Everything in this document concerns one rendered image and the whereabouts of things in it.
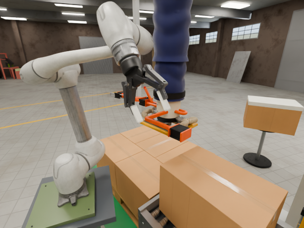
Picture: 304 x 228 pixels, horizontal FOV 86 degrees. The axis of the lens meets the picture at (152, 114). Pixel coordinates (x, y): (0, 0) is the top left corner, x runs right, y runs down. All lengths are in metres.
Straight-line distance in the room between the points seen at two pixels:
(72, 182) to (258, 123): 2.43
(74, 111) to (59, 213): 0.60
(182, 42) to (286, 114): 2.03
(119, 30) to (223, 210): 0.89
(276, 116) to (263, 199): 1.81
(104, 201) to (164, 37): 1.08
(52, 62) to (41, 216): 0.86
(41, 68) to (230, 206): 1.11
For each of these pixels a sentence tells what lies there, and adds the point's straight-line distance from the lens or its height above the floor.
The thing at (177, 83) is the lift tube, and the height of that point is 1.46.
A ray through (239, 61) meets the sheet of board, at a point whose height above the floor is 1.25.
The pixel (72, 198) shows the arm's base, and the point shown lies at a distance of 1.23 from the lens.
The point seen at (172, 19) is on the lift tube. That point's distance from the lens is 1.05.
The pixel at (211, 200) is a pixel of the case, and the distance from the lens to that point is 0.98.
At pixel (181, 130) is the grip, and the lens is 0.81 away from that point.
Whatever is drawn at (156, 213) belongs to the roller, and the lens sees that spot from 1.40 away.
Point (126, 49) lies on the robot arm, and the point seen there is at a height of 1.66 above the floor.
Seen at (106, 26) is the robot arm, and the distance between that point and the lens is 0.62.
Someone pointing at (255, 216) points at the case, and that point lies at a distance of 1.00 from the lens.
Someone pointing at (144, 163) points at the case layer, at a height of 0.54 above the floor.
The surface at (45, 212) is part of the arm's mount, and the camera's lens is 1.28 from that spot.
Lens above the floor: 1.64
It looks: 20 degrees down
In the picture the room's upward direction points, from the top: straight up
